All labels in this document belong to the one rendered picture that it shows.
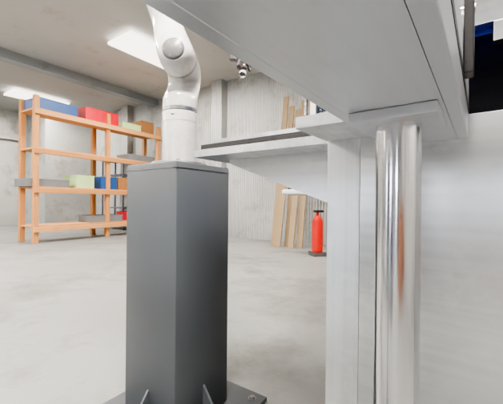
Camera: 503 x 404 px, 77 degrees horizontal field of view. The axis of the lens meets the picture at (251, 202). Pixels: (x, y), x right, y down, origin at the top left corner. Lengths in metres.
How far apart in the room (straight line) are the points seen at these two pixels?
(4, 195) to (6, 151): 1.25
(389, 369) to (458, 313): 0.23
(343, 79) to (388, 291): 0.24
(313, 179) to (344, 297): 0.28
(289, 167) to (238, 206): 5.67
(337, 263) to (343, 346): 0.16
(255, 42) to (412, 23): 0.09
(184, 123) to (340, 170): 0.63
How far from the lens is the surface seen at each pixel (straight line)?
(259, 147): 0.76
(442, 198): 0.60
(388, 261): 0.39
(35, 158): 6.39
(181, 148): 1.09
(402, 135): 0.39
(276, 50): 0.24
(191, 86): 1.24
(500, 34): 0.65
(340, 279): 0.65
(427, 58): 0.28
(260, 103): 6.45
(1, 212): 11.35
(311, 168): 0.78
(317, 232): 4.41
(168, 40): 1.16
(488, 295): 0.61
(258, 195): 6.18
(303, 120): 0.54
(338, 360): 0.71
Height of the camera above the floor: 0.74
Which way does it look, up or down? level
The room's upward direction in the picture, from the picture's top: 1 degrees clockwise
